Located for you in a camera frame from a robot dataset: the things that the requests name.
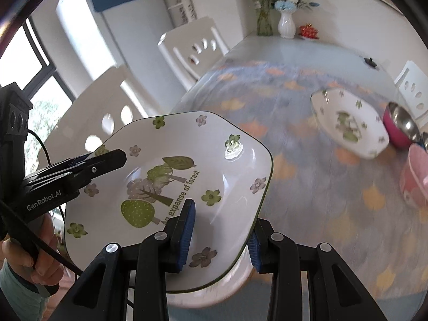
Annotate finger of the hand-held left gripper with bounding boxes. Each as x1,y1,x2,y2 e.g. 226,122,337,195
68,149,128,184

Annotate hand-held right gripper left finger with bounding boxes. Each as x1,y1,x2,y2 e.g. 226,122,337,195
58,199,196,321

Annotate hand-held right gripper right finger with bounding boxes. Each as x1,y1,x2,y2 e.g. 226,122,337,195
248,219,388,321

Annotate white floral tree-print plate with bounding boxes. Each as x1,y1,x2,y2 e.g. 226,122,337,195
63,111,274,293

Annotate pink steel bowl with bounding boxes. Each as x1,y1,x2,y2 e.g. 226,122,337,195
382,102,422,150

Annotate person's left forearm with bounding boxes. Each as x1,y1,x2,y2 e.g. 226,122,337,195
0,261,51,321

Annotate person's left hand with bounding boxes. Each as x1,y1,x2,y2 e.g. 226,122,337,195
2,212,62,296

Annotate white dining chair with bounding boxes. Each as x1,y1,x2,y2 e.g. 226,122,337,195
394,60,428,126
157,17,231,91
36,66,159,176

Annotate scale-pattern tablecloth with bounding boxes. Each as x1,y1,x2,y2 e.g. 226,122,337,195
170,60,428,300

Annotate window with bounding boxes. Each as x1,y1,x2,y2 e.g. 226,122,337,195
0,17,75,163

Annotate white refrigerator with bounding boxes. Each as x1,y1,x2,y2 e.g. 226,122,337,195
97,3,178,72

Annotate pale pink bowl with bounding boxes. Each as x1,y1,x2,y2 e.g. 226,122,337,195
399,143,428,211

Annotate glass vase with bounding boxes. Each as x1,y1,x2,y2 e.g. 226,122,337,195
256,5,275,37

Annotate white ceramic vase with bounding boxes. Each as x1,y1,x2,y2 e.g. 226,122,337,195
278,9,297,39

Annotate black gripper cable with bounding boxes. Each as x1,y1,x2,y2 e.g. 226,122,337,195
0,129,83,275

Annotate white wall shelf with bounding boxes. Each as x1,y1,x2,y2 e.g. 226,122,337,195
167,0,202,28

